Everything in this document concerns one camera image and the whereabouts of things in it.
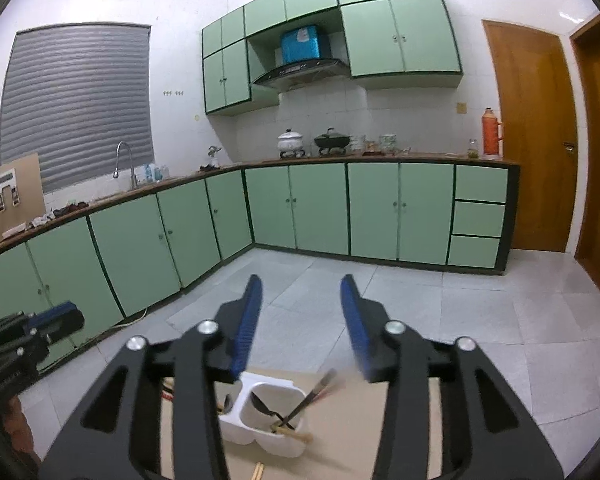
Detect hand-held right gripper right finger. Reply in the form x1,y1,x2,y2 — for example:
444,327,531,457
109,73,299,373
340,273,565,480

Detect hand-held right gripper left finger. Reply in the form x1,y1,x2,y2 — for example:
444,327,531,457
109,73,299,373
37,274,264,480

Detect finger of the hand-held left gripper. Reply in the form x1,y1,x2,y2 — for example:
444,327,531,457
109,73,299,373
9,338,51,379
22,301,86,346

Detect white plastic utensil holder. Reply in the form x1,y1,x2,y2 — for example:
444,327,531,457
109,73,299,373
237,382,313,459
215,372,261,446

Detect person's left hand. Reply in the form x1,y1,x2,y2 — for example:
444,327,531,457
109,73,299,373
0,395,43,463

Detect black spoon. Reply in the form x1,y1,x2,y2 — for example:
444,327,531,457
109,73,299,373
250,391,296,431

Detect small dark dishes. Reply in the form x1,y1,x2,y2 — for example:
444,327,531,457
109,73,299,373
27,200,91,228

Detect green lower kitchen cabinets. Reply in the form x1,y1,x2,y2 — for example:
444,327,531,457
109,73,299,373
0,160,521,366

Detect green kitchen cabinets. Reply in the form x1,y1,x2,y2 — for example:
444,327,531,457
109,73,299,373
201,0,465,116
0,160,521,366

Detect brown cardboard board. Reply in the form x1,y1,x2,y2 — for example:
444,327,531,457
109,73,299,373
0,152,47,246

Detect green drawer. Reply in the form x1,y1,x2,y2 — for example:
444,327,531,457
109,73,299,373
454,164,510,205
447,235,503,269
451,201,507,238

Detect metal sink faucet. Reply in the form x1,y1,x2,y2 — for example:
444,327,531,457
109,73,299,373
112,141,140,192

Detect small bottles by sink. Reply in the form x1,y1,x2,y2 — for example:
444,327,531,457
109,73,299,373
139,162,171,184

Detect silver cooking pot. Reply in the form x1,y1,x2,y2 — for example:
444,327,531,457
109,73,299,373
277,129,305,158

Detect clear glass jars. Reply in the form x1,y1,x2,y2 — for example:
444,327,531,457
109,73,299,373
352,133,411,156

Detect black wok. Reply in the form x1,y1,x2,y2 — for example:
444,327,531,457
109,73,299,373
313,128,353,156

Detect grey window blind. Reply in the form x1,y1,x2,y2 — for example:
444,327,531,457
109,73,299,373
0,22,156,193

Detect red thermos flask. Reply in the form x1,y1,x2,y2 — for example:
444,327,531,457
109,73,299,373
481,107,505,157

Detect black range hood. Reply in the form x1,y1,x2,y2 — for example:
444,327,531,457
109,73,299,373
252,58,351,92

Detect brown wooden door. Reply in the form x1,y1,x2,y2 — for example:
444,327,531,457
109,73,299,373
569,12,600,311
481,19,581,253

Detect blue box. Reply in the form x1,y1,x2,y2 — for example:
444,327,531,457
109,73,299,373
280,25,328,63

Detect green upper kitchen cabinets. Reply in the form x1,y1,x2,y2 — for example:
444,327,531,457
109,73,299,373
201,0,465,116

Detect white power cable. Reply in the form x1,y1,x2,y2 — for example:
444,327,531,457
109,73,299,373
107,307,148,333

